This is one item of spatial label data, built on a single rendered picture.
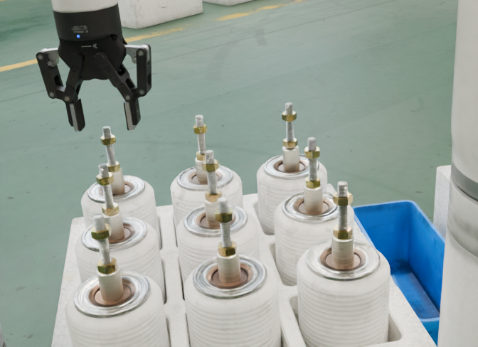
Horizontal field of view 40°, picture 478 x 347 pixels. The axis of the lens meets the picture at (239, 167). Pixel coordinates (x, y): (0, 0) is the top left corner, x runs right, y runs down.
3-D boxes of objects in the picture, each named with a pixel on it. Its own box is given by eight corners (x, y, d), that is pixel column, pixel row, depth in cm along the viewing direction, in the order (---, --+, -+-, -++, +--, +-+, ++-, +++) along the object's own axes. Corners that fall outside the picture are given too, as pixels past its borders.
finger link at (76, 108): (80, 98, 82) (85, 126, 84) (75, 98, 82) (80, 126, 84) (74, 104, 80) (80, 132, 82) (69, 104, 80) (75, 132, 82)
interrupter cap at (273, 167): (324, 178, 85) (324, 173, 85) (267, 184, 85) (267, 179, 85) (313, 155, 92) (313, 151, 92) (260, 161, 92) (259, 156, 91)
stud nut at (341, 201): (355, 203, 64) (355, 196, 63) (341, 208, 63) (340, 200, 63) (344, 195, 65) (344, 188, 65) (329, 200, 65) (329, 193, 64)
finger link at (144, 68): (136, 47, 76) (131, 94, 78) (151, 50, 76) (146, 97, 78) (141, 41, 78) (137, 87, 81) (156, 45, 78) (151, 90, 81)
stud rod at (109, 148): (110, 180, 85) (101, 126, 82) (117, 178, 86) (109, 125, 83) (112, 183, 85) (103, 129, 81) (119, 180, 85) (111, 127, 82)
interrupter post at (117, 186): (107, 189, 87) (104, 167, 85) (125, 187, 87) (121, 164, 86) (107, 197, 85) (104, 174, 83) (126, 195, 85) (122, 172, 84)
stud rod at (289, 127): (285, 156, 88) (283, 103, 85) (291, 154, 88) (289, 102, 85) (290, 158, 87) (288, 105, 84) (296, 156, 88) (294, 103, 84)
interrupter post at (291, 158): (301, 172, 88) (301, 149, 86) (284, 173, 87) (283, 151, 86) (298, 164, 90) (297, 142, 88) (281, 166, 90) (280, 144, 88)
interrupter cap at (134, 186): (88, 184, 89) (87, 179, 89) (144, 175, 90) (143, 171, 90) (87, 209, 82) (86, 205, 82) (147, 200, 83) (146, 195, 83)
